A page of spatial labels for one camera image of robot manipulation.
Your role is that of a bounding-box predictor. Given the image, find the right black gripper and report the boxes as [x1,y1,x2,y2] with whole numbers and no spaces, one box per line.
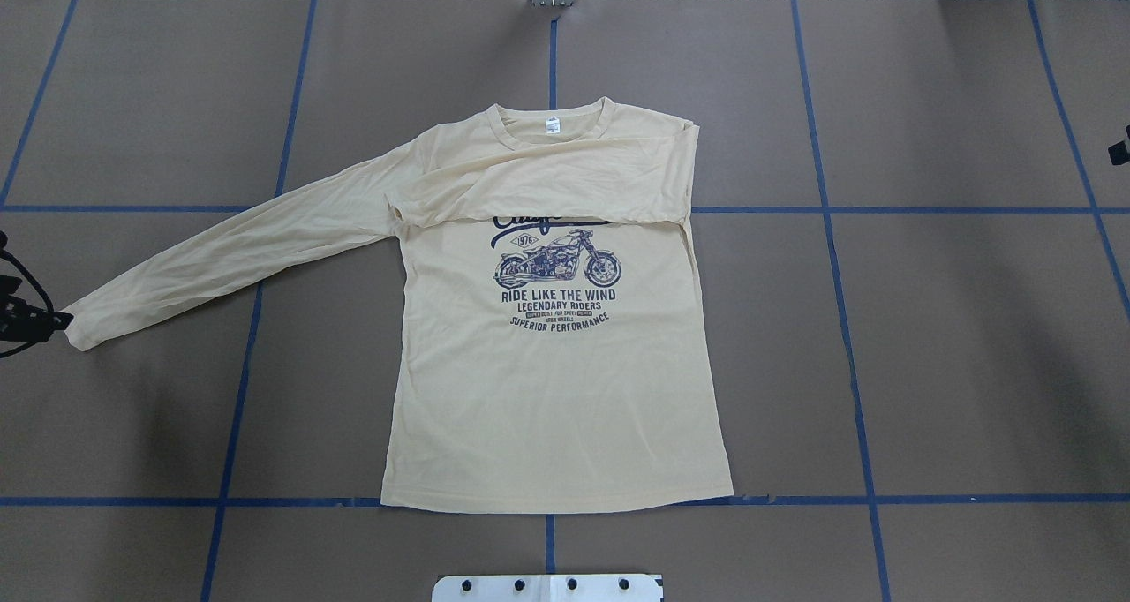
[1107,124,1130,165]

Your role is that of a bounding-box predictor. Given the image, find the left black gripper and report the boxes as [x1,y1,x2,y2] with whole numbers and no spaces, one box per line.
[1,274,73,344]

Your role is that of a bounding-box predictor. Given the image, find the cream long-sleeve printed shirt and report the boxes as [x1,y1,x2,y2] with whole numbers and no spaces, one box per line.
[66,98,735,515]

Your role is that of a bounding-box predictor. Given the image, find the brown table cover mat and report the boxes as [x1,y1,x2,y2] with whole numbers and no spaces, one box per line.
[3,0,1127,601]

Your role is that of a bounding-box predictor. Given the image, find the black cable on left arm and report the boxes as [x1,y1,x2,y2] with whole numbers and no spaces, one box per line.
[0,232,57,357]

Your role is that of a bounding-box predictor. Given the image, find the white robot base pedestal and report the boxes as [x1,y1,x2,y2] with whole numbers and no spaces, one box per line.
[431,573,664,601]

